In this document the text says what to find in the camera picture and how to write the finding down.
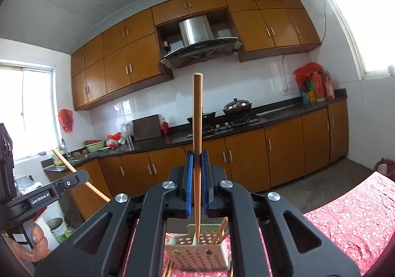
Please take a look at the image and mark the white bucket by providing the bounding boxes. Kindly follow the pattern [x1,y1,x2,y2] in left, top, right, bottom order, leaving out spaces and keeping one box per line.
[46,217,68,239]

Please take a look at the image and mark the person's left hand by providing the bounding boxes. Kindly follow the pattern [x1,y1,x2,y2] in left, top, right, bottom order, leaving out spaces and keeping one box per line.
[0,221,52,269]

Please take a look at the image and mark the red floral tablecloth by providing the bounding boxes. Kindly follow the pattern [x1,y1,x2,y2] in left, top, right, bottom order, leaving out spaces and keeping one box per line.
[122,172,395,277]

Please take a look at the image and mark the wooden upper wall cabinets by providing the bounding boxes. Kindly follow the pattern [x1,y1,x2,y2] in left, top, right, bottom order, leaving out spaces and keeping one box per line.
[70,0,322,111]

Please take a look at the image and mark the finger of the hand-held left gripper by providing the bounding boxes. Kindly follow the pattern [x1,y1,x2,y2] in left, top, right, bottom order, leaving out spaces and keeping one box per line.
[51,170,91,196]

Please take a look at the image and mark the black wok with lid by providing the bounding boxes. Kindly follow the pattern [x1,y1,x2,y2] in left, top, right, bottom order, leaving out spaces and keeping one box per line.
[222,98,253,119]

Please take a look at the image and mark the dark wooden cutting board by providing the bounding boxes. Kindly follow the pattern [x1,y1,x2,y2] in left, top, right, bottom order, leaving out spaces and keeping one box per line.
[132,114,163,142]

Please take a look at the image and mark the black kitchen countertop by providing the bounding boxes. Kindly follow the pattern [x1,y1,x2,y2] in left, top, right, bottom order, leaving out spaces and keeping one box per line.
[43,88,348,173]

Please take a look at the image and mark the large red bottles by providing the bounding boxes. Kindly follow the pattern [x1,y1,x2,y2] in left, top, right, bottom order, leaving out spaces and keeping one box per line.
[311,70,336,102]

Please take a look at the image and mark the blue and yellow box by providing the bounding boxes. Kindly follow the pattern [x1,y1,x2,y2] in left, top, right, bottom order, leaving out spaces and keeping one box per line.
[300,90,317,104]

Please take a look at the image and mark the window beside red bottles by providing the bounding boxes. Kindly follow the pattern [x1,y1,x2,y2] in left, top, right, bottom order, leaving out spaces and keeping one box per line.
[314,0,395,81]

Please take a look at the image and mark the red and white plastic bag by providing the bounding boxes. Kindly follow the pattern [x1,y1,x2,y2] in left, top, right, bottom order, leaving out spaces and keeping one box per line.
[105,132,123,147]

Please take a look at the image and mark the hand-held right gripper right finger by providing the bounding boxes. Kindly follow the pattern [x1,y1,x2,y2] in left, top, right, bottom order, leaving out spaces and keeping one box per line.
[200,150,361,277]

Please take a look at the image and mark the metal sink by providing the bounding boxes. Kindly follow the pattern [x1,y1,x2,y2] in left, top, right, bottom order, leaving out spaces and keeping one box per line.
[46,158,81,173]

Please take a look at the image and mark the green perforated utensil holder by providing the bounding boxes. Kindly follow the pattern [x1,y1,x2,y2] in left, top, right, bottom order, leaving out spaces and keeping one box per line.
[165,223,233,272]

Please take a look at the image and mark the wooden lower kitchen cabinets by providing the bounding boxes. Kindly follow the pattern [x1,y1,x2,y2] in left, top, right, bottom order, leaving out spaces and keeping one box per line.
[46,99,349,222]

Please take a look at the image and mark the black gas stove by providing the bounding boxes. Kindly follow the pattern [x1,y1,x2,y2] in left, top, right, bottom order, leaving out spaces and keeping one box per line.
[186,115,261,139]

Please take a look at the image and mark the red plastic bag over bottles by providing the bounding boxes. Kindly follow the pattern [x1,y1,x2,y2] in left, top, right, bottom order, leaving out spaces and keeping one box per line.
[293,62,323,83]

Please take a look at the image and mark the thin window cable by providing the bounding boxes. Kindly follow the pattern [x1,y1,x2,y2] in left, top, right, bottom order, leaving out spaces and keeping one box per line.
[320,0,328,45]

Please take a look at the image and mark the steel range hood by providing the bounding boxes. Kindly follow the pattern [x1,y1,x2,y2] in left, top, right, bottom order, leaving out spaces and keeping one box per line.
[160,16,243,69]

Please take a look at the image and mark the window beside sink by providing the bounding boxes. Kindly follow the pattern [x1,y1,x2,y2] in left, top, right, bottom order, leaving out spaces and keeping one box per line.
[0,59,61,164]

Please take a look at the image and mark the clear plastic bag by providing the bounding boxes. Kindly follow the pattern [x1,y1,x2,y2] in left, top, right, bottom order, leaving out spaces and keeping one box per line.
[121,121,135,144]

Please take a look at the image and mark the white socket cable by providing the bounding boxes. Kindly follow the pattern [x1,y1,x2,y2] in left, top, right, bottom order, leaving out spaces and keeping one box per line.
[281,54,290,89]

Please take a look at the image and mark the hanging red plastic bag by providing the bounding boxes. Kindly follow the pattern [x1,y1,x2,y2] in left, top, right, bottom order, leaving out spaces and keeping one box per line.
[58,109,74,133]

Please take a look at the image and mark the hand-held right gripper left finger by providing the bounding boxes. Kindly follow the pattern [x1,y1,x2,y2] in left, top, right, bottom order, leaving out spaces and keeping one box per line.
[34,150,195,277]

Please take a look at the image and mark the dark woven sack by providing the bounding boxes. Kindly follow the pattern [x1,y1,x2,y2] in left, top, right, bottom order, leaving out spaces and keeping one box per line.
[58,193,84,229]

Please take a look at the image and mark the black wok with handle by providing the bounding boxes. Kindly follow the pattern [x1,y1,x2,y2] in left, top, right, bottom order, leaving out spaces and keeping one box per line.
[186,112,217,130]

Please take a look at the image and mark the green basin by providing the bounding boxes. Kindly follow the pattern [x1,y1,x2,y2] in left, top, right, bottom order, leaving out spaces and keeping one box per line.
[84,140,106,153]

